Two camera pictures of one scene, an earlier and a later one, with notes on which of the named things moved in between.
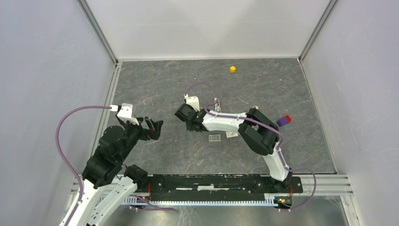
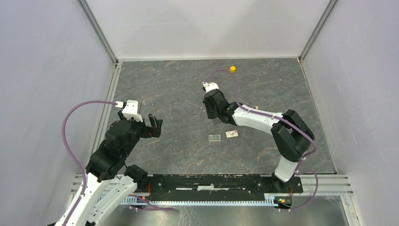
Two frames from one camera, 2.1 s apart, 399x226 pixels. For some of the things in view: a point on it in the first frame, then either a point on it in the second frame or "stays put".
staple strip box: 231,134 stays put
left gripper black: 148,133 stays put
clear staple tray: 214,138 stays put
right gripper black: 187,127 -> 210,115
